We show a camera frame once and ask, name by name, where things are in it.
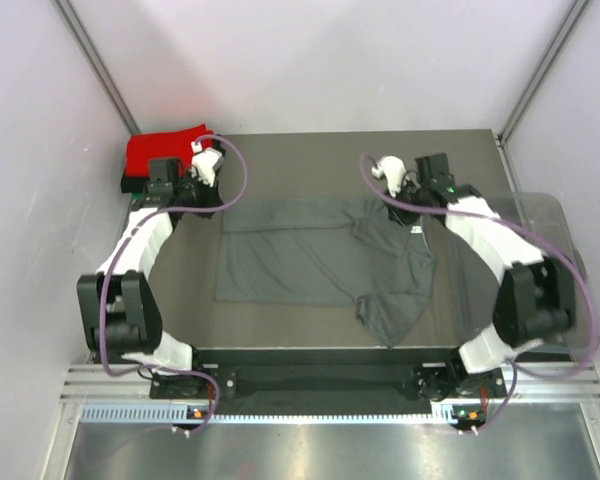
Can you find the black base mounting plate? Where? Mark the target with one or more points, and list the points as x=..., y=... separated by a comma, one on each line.
x=343, y=381

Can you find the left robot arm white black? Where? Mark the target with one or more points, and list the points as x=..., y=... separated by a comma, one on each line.
x=121, y=318

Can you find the clear plastic bin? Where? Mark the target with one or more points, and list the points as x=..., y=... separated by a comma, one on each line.
x=474, y=288

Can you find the right corner aluminium post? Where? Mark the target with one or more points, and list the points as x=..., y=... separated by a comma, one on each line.
x=557, y=44

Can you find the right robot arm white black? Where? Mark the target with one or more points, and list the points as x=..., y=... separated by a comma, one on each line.
x=536, y=299

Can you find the red folded t shirt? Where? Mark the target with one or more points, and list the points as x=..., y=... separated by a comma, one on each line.
x=155, y=150

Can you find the slotted cable duct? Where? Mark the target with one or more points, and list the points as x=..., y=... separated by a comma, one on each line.
x=182, y=414

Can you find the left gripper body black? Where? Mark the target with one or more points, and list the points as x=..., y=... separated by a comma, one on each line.
x=195, y=193

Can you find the black folded t shirt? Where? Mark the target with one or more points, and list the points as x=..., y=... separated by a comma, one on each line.
x=130, y=182

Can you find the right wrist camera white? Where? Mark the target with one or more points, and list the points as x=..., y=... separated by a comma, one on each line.
x=392, y=170

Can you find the grey t shirt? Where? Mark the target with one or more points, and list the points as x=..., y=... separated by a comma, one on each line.
x=327, y=252

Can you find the aluminium frame rail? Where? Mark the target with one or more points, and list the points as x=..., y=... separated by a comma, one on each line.
x=90, y=383

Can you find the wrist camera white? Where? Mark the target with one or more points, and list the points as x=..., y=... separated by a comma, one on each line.
x=392, y=170
x=205, y=163

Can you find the left corner aluminium post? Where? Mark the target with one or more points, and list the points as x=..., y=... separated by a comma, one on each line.
x=74, y=24

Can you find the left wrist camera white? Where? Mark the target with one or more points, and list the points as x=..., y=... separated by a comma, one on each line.
x=205, y=163

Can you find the corner aluminium post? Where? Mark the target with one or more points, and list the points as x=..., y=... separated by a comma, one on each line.
x=557, y=44
x=74, y=24

